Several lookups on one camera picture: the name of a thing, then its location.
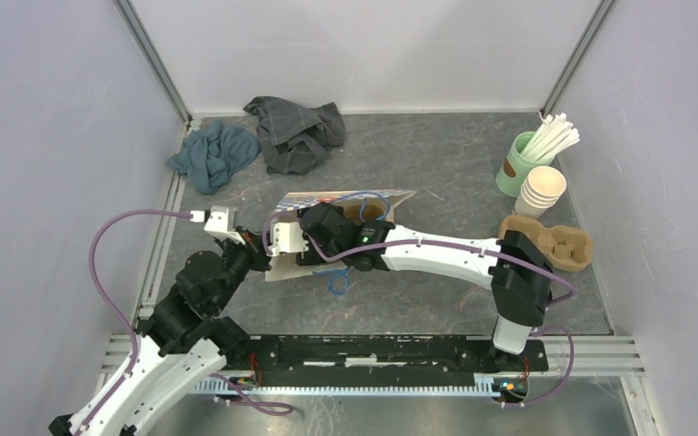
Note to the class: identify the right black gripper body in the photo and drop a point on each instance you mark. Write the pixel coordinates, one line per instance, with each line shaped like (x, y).
(314, 255)

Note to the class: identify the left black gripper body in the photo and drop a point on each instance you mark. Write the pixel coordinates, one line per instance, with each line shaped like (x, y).
(240, 259)

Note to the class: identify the printed paper takeout bag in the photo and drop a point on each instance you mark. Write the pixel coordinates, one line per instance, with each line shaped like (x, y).
(301, 265)

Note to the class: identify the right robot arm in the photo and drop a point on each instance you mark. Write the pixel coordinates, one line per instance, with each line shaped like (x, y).
(512, 268)

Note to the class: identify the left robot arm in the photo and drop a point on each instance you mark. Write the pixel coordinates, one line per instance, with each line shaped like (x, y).
(182, 343)

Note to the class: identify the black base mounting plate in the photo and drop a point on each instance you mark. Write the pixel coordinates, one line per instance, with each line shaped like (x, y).
(378, 361)

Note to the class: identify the dark grey cloth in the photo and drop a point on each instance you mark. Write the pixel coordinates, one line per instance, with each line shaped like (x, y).
(294, 138)

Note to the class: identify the teal crumpled cloth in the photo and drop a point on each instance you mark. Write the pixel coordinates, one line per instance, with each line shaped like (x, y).
(211, 156)

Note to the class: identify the green straw holder cup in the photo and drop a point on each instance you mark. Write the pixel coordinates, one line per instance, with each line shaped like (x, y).
(516, 167)

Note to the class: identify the stack of paper cups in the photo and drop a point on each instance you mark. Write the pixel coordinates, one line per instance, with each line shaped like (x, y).
(540, 190)

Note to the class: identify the brown cardboard cup carrier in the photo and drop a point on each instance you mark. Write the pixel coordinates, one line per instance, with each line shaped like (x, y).
(566, 248)

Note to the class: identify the white wrapped straws bundle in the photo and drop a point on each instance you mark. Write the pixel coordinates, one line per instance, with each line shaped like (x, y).
(555, 134)

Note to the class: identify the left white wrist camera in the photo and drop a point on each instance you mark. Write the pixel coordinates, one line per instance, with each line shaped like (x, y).
(218, 222)

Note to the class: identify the right corner metal post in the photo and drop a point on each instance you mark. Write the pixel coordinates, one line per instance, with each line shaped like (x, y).
(593, 27)

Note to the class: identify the corner metal post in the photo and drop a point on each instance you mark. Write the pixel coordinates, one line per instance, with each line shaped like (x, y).
(136, 27)
(593, 27)

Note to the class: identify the left corner metal post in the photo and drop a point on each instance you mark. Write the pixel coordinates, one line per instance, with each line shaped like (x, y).
(136, 27)

